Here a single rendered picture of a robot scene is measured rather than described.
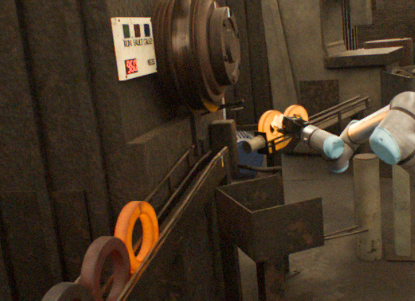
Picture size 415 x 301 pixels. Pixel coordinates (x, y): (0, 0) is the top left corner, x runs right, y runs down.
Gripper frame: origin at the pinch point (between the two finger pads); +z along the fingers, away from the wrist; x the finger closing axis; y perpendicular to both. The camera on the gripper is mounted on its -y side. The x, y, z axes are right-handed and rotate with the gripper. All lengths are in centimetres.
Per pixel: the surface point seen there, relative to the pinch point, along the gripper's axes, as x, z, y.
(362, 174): -34, -31, -22
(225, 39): 44, -12, 45
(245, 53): -250, 276, -62
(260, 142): 11.3, -4.3, -5.1
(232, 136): 27.7, -3.0, 0.8
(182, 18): 62, -9, 53
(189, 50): 63, -16, 44
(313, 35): -185, 130, -3
